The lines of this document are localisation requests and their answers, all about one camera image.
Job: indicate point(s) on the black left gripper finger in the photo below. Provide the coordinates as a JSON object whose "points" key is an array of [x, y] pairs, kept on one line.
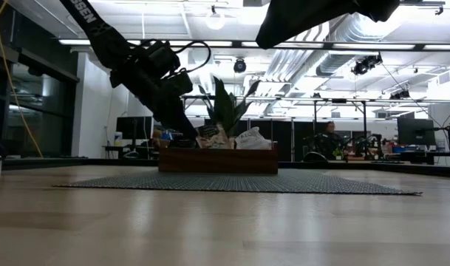
{"points": [[178, 118]]}

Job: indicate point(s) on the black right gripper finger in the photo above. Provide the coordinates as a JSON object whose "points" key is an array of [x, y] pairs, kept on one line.
{"points": [[287, 22]]}

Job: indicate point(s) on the white orange tea packet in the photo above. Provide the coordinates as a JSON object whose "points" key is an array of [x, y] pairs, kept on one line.
{"points": [[252, 142]]}

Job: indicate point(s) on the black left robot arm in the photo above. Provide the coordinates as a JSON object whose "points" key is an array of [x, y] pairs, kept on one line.
{"points": [[95, 29]]}

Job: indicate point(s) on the black computer monitor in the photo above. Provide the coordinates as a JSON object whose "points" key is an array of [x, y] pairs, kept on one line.
{"points": [[416, 131], [134, 127]]}

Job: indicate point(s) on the green snake plant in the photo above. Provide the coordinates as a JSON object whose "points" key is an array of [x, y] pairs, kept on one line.
{"points": [[224, 107]]}

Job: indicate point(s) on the black ceiling spotlight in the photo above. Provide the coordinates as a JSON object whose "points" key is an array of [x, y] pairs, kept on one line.
{"points": [[400, 95], [365, 64]]}

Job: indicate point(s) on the wooden divided tray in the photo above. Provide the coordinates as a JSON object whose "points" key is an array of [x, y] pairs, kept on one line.
{"points": [[217, 162]]}

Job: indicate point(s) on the white canister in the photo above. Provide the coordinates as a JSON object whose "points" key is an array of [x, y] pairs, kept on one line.
{"points": [[118, 139]]}

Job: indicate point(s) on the round black ceiling device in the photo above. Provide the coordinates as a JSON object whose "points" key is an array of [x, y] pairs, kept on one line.
{"points": [[239, 65]]}

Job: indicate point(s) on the white pendant lamp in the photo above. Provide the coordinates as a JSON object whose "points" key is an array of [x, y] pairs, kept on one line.
{"points": [[215, 20]]}

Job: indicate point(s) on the grey woven placemat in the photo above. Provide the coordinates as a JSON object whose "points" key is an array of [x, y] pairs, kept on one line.
{"points": [[283, 183]]}

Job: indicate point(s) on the person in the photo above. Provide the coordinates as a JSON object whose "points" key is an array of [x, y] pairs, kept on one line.
{"points": [[330, 142]]}

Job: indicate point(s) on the black partition wall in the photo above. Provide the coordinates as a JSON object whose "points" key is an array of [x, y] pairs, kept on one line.
{"points": [[280, 136]]}

